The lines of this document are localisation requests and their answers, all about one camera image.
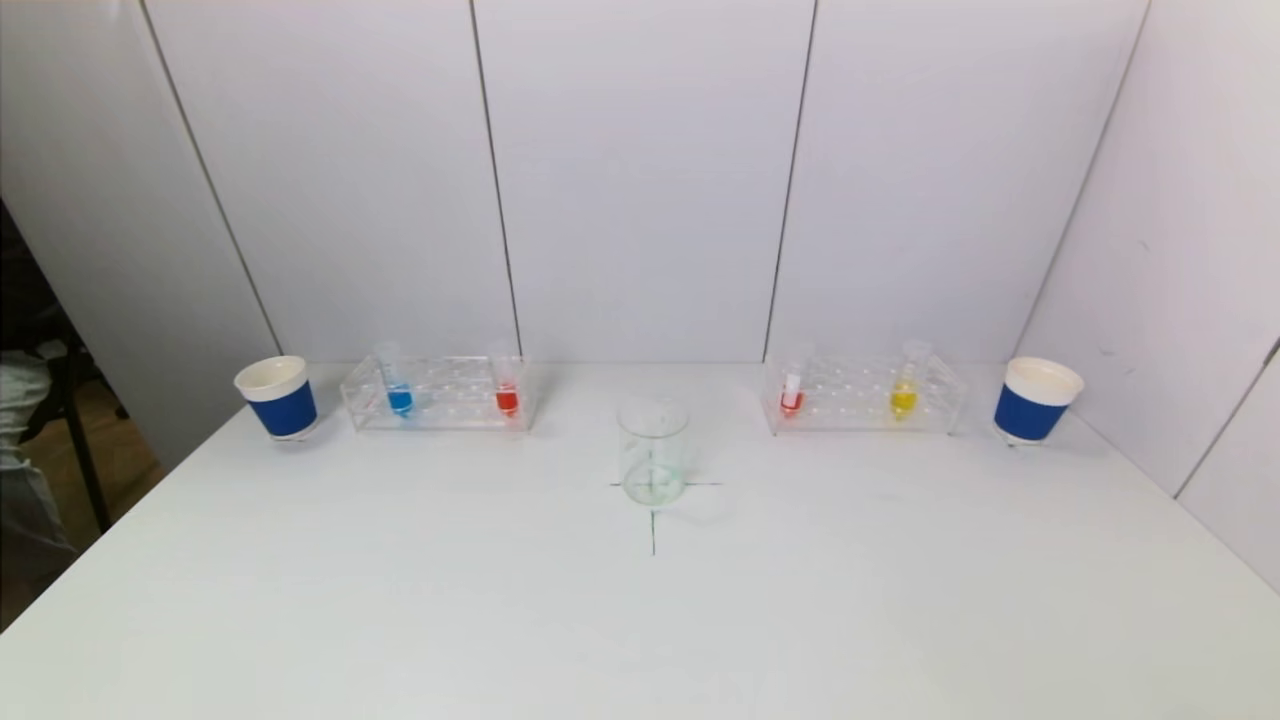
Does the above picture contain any blue pigment test tube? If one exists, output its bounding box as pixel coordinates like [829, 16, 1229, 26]
[374, 342, 415, 419]

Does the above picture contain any clear glass beaker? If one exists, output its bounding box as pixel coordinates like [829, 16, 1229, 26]
[617, 397, 690, 507]

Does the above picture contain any red pigment test tube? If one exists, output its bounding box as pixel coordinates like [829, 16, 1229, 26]
[488, 342, 523, 419]

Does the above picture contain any red pigment tube white label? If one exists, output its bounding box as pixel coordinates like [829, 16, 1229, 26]
[779, 342, 813, 418]

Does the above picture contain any clear acrylic test tube rack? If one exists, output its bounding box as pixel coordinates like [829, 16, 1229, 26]
[762, 352, 968, 435]
[340, 355, 534, 433]

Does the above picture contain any yellow pigment test tube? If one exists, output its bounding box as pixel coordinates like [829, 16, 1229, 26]
[889, 340, 931, 421]

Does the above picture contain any blue white paper cup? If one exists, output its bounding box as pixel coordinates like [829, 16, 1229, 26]
[234, 355, 320, 442]
[993, 357, 1085, 446]

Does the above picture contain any gray cloth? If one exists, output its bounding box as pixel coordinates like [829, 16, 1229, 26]
[0, 352, 77, 573]

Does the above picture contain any black chair frame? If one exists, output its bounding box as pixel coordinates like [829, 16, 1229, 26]
[0, 200, 131, 533]

